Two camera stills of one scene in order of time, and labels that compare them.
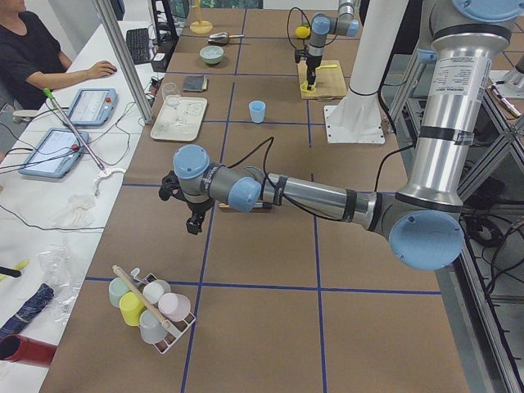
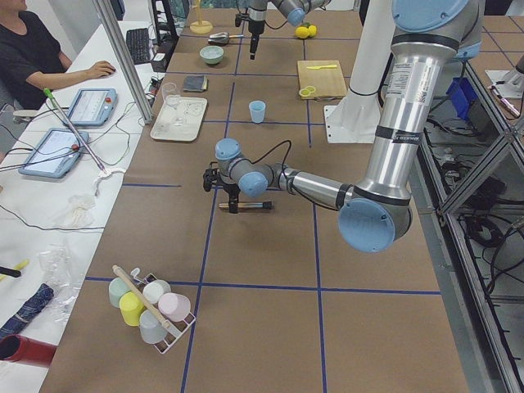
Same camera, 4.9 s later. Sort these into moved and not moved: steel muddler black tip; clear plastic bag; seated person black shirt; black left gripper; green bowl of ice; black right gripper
Moved: black left gripper; black right gripper
Not moved: steel muddler black tip; clear plastic bag; seated person black shirt; green bowl of ice
